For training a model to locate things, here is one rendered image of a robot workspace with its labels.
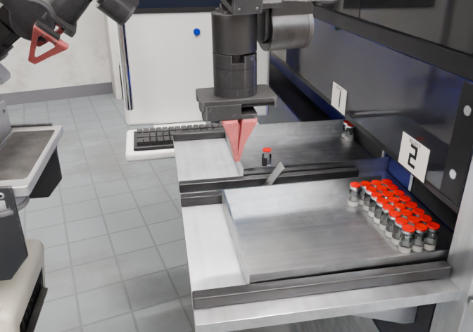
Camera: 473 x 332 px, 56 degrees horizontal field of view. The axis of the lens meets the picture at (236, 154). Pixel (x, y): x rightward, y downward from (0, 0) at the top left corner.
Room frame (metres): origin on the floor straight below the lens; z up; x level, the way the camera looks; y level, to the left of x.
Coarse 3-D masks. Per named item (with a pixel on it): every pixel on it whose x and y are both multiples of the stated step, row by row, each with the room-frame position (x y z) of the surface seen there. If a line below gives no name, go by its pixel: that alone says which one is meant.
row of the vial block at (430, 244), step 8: (384, 184) 0.77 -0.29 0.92; (392, 184) 0.76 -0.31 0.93; (392, 192) 0.75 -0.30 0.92; (400, 192) 0.73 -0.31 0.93; (400, 200) 0.71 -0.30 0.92; (408, 200) 0.70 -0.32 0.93; (408, 208) 0.68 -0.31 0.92; (416, 208) 0.68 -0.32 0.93; (416, 216) 0.66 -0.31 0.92; (424, 216) 0.65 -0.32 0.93; (432, 224) 0.63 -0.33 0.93; (432, 232) 0.62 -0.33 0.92; (432, 240) 0.61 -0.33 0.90; (424, 248) 0.62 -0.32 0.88; (432, 248) 0.61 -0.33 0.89
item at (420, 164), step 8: (408, 136) 0.72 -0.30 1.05; (408, 144) 0.72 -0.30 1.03; (416, 144) 0.69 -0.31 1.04; (400, 152) 0.74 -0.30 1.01; (408, 152) 0.71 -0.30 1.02; (424, 152) 0.67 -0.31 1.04; (400, 160) 0.73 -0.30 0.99; (416, 160) 0.69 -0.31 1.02; (424, 160) 0.66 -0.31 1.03; (408, 168) 0.70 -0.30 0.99; (416, 168) 0.68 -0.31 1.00; (424, 168) 0.66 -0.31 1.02; (416, 176) 0.68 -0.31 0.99; (424, 176) 0.66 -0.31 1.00
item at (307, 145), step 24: (336, 120) 1.17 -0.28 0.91; (264, 144) 1.07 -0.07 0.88; (288, 144) 1.07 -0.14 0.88; (312, 144) 1.07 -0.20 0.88; (336, 144) 1.07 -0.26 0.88; (240, 168) 0.89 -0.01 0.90; (264, 168) 0.87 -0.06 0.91; (288, 168) 0.88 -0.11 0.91; (312, 168) 0.89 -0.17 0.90; (360, 168) 0.91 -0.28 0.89; (384, 168) 0.92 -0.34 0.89
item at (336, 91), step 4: (336, 84) 1.05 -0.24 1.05; (336, 88) 1.05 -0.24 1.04; (340, 88) 1.03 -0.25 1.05; (332, 92) 1.07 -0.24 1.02; (336, 92) 1.05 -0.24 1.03; (344, 92) 1.00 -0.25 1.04; (332, 96) 1.07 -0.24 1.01; (336, 96) 1.04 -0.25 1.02; (344, 96) 1.00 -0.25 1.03; (332, 100) 1.07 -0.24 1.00; (336, 100) 1.04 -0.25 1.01; (340, 100) 1.02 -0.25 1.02; (344, 100) 1.00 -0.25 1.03; (332, 104) 1.06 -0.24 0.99; (336, 104) 1.04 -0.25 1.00; (340, 104) 1.02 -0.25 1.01; (344, 104) 0.99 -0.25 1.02; (336, 108) 1.04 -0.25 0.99; (340, 108) 1.02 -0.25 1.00; (344, 108) 0.99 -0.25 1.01; (340, 112) 1.01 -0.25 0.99; (344, 112) 0.99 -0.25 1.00
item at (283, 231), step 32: (224, 192) 0.76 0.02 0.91; (256, 192) 0.78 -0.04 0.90; (288, 192) 0.79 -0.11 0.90; (320, 192) 0.80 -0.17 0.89; (256, 224) 0.69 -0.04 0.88; (288, 224) 0.69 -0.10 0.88; (320, 224) 0.69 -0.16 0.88; (352, 224) 0.69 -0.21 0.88; (256, 256) 0.60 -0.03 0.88; (288, 256) 0.60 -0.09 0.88; (320, 256) 0.60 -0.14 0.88; (352, 256) 0.60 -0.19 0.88; (384, 256) 0.56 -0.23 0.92; (416, 256) 0.56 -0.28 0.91
